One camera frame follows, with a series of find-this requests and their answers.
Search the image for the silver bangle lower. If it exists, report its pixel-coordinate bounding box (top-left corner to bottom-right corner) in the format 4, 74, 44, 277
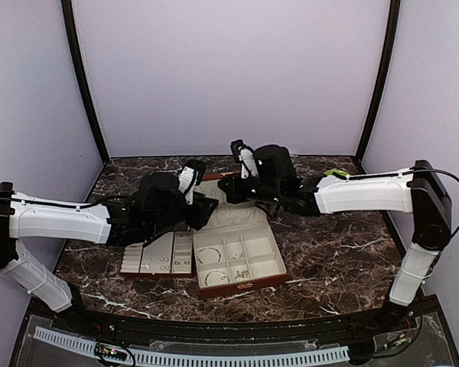
204, 270, 230, 287

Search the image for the red jewelry box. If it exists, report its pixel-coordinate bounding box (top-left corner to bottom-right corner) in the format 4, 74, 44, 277
192, 173, 288, 298

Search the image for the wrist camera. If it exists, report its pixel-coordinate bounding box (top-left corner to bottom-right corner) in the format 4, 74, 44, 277
178, 159, 207, 205
230, 139, 259, 179

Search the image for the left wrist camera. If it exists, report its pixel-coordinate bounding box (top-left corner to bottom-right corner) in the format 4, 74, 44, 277
178, 159, 207, 205

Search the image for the white slotted cable duct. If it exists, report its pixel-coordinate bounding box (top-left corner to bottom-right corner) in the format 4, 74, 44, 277
33, 326, 350, 366

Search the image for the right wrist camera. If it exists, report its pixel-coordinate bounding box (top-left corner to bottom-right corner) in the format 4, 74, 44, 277
230, 139, 259, 179

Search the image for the green plate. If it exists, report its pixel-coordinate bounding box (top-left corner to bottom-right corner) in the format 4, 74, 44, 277
324, 169, 349, 177

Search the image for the red jewelry tray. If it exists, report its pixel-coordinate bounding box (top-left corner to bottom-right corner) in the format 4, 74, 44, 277
120, 231, 194, 278

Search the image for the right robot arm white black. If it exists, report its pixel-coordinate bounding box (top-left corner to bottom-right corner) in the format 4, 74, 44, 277
218, 140, 459, 332

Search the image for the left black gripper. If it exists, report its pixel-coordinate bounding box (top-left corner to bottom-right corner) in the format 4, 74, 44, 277
148, 191, 219, 238

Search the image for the right black frame post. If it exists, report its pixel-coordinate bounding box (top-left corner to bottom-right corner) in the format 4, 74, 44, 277
354, 0, 401, 166

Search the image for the silver bangle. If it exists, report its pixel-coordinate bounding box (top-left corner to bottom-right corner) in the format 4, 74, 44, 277
204, 270, 230, 287
197, 247, 222, 265

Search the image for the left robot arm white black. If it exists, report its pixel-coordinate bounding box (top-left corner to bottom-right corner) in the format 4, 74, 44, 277
0, 160, 218, 333

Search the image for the silver bangle upper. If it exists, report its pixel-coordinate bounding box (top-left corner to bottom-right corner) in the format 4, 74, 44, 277
197, 247, 222, 265

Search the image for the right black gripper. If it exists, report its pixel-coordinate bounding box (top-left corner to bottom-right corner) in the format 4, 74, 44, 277
218, 172, 283, 206

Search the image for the small circuit board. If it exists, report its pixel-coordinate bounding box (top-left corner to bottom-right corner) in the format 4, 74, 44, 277
93, 343, 128, 361

